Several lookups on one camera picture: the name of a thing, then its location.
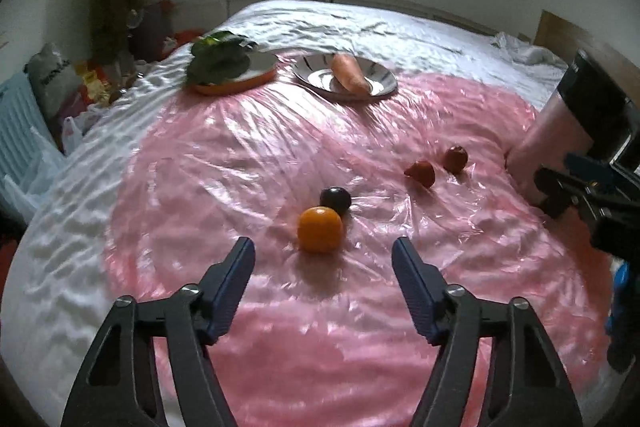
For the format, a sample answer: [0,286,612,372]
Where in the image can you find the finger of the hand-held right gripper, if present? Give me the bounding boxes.
[533,164,593,220]
[564,152,640,198]

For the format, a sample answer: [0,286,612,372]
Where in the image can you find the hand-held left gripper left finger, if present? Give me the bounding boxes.
[60,236,257,427]

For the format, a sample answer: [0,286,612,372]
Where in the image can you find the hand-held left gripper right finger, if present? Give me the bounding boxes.
[391,236,583,427]

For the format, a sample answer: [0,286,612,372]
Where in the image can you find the orange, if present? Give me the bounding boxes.
[297,206,345,254]

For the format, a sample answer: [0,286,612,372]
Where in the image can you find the black steel canister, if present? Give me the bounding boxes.
[505,49,633,208]

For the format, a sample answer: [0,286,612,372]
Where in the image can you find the small red fruit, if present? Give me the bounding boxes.
[444,146,469,174]
[404,160,436,188]

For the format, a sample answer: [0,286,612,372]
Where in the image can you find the dark purple plum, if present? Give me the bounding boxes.
[320,187,352,215]

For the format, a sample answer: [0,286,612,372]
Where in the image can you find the crumpled white cloth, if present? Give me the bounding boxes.
[492,32,568,66]

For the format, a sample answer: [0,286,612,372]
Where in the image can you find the wooden headboard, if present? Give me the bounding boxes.
[534,9,640,108]

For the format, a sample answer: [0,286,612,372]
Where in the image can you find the pink plastic sheet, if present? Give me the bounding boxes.
[102,52,616,427]

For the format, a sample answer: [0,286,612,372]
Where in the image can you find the orange plate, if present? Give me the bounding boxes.
[192,52,278,96]

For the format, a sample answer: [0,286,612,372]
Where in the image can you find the white plastic bag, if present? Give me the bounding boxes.
[61,114,86,155]

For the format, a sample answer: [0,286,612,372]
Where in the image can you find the carrot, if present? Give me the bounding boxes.
[331,52,378,95]

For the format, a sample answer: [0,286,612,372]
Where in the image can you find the silver metal plate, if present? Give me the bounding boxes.
[292,54,398,100]

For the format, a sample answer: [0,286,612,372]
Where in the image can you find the green leafy vegetable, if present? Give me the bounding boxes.
[186,31,258,86]

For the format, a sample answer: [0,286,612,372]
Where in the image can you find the yellow and red snack packets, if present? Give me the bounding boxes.
[75,59,118,100]

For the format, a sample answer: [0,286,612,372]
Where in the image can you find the light blue plastic stool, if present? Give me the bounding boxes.
[0,72,66,218]

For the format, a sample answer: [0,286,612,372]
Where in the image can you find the dark red bag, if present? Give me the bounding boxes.
[131,2,176,62]

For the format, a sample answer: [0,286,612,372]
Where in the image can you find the grey bag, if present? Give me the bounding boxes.
[26,43,83,118]

